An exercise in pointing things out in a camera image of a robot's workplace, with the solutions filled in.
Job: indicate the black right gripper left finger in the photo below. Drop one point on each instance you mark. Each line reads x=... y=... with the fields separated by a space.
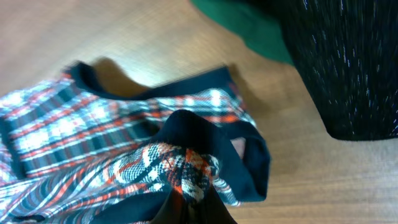
x=173 y=211

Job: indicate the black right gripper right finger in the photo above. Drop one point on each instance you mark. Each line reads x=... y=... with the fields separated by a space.
x=211 y=210

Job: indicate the plaid sleeveless dress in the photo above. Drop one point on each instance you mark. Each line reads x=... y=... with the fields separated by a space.
x=71 y=152

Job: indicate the green garment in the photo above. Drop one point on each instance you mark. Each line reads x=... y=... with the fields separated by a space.
x=258 y=30

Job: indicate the black knit jacket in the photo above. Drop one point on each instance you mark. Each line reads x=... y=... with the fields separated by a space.
x=346 y=54

